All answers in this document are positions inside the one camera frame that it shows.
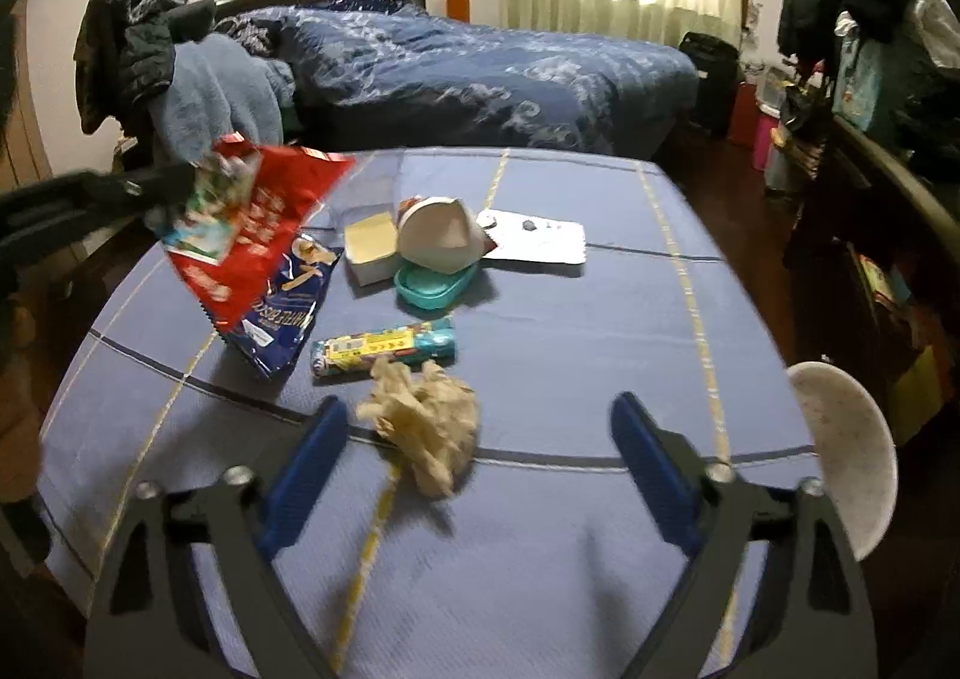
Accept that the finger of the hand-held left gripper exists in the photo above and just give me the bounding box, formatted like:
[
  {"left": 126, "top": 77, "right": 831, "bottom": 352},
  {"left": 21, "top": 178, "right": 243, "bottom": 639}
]
[{"left": 75, "top": 161, "right": 202, "bottom": 219}]

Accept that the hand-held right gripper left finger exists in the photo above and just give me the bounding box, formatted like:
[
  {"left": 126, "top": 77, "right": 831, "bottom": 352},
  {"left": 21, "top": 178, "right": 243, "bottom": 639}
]
[{"left": 82, "top": 395, "right": 350, "bottom": 679}]

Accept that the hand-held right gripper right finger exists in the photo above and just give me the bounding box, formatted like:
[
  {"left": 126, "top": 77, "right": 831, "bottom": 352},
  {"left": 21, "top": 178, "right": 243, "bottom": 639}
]
[{"left": 609, "top": 391, "right": 878, "bottom": 679}]

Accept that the red snack bag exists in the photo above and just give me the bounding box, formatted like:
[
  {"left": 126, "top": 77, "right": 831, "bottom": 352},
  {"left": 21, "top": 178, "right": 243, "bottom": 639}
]
[{"left": 161, "top": 133, "right": 357, "bottom": 342}]

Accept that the beige tissue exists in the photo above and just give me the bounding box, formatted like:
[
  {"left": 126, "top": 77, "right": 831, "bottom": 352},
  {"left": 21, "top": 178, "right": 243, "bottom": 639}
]
[{"left": 356, "top": 356, "right": 481, "bottom": 498}]

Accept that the colourful tube packet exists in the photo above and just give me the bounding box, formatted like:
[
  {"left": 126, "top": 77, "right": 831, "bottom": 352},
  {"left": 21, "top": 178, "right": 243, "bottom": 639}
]
[{"left": 311, "top": 317, "right": 460, "bottom": 380}]

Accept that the blue snack bag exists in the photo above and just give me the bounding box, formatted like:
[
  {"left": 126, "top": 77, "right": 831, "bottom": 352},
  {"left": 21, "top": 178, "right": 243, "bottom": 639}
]
[{"left": 221, "top": 236, "right": 344, "bottom": 381}]

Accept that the teal plastic dish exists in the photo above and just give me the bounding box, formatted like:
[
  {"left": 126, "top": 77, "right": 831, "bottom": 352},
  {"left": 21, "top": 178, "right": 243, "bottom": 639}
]
[{"left": 394, "top": 257, "right": 477, "bottom": 312}]

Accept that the small cardboard box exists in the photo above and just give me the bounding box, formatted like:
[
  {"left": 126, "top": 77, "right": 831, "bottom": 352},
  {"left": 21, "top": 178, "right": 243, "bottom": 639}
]
[{"left": 343, "top": 212, "right": 398, "bottom": 286}]

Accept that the white card sheet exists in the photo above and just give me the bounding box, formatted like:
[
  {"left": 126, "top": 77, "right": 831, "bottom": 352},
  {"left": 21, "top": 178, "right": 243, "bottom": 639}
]
[{"left": 476, "top": 206, "right": 587, "bottom": 267}]

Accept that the white paper container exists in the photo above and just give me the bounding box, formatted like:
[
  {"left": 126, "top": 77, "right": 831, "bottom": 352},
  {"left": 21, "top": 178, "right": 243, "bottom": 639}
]
[{"left": 396, "top": 196, "right": 496, "bottom": 275}]

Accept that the black puffer jacket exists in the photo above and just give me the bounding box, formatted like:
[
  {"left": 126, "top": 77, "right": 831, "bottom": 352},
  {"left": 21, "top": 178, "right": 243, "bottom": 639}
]
[{"left": 124, "top": 0, "right": 218, "bottom": 125}]

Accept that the blue plaid tablecloth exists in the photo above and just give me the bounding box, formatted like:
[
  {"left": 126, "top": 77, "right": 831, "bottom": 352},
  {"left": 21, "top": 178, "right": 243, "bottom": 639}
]
[{"left": 37, "top": 148, "right": 826, "bottom": 679}]

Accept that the dark fur-trimmed coat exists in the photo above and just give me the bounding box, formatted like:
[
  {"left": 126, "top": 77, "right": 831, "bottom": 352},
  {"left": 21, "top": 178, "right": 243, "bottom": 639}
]
[{"left": 73, "top": 0, "right": 188, "bottom": 132}]

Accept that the bed with blue duvet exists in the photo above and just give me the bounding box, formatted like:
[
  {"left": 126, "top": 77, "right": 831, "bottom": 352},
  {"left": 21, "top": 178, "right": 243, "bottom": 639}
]
[{"left": 214, "top": 0, "right": 698, "bottom": 155}]

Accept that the pink plastic bin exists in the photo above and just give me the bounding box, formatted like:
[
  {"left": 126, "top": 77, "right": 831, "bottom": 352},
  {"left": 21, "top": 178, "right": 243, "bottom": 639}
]
[{"left": 752, "top": 116, "right": 781, "bottom": 174}]

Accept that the red box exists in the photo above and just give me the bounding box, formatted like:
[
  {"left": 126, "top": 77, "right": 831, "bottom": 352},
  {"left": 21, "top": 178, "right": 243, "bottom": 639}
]
[{"left": 731, "top": 82, "right": 762, "bottom": 147}]

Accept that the dark wooden dresser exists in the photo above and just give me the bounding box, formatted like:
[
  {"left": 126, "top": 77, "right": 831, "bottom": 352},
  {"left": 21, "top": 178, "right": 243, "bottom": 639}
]
[{"left": 787, "top": 116, "right": 960, "bottom": 425}]

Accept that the black suitcase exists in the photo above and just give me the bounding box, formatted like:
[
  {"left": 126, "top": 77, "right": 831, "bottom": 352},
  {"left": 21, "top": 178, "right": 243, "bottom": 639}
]
[{"left": 679, "top": 32, "right": 740, "bottom": 136}]

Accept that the clear plastic storage box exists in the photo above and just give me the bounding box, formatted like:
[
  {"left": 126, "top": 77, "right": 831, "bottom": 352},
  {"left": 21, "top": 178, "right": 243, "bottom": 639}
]
[{"left": 757, "top": 67, "right": 788, "bottom": 113}]

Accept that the teal printed bag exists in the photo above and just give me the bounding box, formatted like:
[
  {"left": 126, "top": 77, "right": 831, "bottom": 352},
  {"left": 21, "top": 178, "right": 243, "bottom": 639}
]
[{"left": 832, "top": 34, "right": 901, "bottom": 132}]

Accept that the white hanging garment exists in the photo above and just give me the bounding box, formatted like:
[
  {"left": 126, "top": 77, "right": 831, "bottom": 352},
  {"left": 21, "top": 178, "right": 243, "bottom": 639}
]
[{"left": 904, "top": 0, "right": 960, "bottom": 80}]

